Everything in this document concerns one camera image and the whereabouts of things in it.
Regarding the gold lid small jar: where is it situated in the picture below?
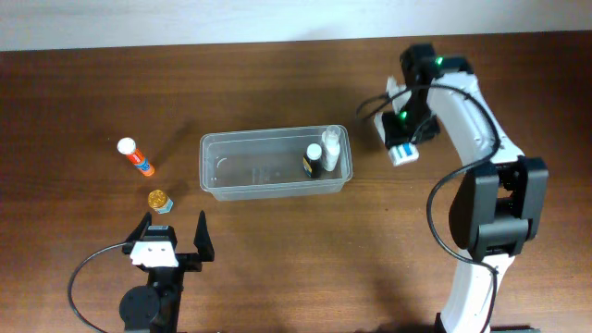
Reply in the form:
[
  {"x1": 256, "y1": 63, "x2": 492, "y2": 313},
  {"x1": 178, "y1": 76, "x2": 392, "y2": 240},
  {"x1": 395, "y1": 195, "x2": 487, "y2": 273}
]
[{"x1": 147, "y1": 190, "x2": 174, "y2": 214}]

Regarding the orange Redoxon tablet tube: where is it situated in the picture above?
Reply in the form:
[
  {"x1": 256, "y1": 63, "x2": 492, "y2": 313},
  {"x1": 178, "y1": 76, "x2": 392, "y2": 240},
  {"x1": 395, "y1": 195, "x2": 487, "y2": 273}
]
[{"x1": 117, "y1": 137, "x2": 155, "y2": 177}]

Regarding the white translucent squeeze bottle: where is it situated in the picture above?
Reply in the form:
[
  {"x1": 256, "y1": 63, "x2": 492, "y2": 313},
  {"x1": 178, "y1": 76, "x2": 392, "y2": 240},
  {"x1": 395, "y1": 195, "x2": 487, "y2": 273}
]
[{"x1": 321, "y1": 125, "x2": 341, "y2": 172}]

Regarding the dark bottle white cap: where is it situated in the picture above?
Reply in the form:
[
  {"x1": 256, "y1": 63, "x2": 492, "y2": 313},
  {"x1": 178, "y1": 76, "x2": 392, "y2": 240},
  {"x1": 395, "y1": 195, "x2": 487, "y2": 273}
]
[{"x1": 302, "y1": 143, "x2": 323, "y2": 179}]

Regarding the white Panadol box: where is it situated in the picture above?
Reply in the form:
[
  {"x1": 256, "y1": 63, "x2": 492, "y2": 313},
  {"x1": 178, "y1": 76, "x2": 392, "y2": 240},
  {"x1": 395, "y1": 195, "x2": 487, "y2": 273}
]
[{"x1": 373, "y1": 112, "x2": 420, "y2": 167}]

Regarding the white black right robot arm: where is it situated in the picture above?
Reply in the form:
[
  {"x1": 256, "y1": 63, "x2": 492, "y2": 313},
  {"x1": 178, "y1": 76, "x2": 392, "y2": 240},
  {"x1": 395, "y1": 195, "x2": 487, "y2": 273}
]
[{"x1": 374, "y1": 43, "x2": 549, "y2": 333}]

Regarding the black left camera cable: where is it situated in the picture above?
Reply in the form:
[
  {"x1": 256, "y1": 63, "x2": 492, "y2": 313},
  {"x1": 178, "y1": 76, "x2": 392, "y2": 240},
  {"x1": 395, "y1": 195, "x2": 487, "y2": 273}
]
[{"x1": 67, "y1": 241, "x2": 135, "y2": 333}]

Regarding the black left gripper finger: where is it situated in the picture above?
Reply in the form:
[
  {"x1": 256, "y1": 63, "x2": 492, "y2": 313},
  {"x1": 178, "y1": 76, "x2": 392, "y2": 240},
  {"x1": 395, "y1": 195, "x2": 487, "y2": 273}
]
[
  {"x1": 193, "y1": 211, "x2": 215, "y2": 262},
  {"x1": 126, "y1": 212, "x2": 152, "y2": 242}
]

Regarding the black camera cable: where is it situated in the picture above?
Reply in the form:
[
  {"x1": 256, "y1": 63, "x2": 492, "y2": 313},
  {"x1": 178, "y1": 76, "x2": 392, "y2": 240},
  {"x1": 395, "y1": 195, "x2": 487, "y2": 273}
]
[
  {"x1": 67, "y1": 241, "x2": 135, "y2": 333},
  {"x1": 354, "y1": 83, "x2": 501, "y2": 333}
]

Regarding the black right camera cable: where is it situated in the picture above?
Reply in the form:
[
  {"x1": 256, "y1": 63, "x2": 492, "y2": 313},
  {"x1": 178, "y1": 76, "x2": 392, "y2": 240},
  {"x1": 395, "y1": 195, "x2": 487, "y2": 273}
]
[{"x1": 354, "y1": 83, "x2": 501, "y2": 333}]

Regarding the clear plastic container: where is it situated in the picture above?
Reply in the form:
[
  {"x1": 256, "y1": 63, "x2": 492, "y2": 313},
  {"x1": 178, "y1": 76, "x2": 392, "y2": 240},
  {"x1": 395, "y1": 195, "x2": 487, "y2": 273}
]
[{"x1": 199, "y1": 125, "x2": 353, "y2": 201}]

